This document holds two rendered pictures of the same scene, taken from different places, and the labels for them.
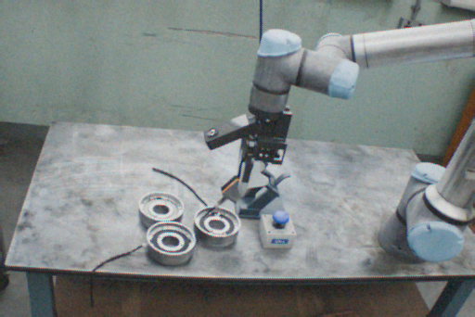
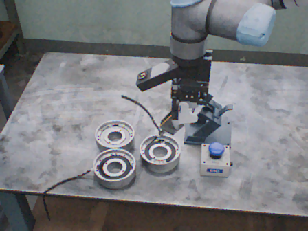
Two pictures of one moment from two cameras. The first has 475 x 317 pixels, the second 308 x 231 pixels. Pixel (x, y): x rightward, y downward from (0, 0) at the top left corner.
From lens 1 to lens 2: 0.31 m
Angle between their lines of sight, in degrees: 19
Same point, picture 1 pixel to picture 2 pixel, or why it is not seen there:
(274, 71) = (183, 21)
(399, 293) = not seen: outside the picture
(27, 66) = not seen: outside the picture
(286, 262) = (218, 192)
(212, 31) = not seen: outside the picture
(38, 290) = (8, 204)
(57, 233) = (24, 157)
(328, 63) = (237, 10)
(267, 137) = (191, 80)
